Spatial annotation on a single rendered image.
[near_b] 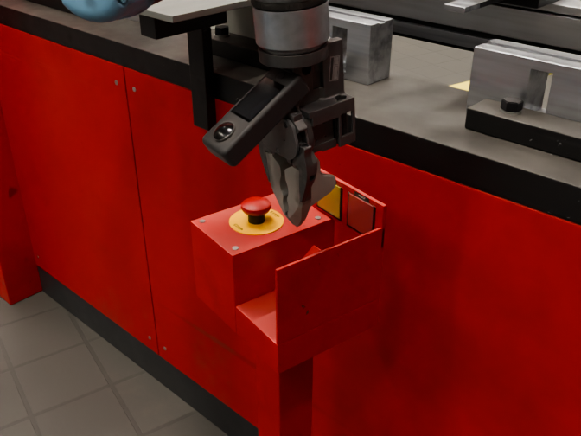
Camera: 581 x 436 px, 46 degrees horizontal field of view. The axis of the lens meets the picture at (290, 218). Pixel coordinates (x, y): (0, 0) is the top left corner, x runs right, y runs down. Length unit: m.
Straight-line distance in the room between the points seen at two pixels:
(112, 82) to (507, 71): 0.80
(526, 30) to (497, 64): 0.27
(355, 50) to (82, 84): 0.67
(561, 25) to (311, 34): 0.62
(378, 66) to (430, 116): 0.17
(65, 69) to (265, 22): 0.97
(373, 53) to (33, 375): 1.25
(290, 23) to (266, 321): 0.36
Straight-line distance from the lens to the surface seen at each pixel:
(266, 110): 0.68
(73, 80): 1.58
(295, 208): 0.76
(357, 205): 0.84
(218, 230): 0.87
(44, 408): 1.82
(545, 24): 1.22
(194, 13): 1.03
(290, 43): 0.67
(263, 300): 0.87
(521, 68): 0.96
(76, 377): 1.88
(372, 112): 0.99
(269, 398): 1.01
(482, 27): 1.27
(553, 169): 0.87
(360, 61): 1.10
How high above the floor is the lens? 1.22
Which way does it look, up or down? 30 degrees down
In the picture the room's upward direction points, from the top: straight up
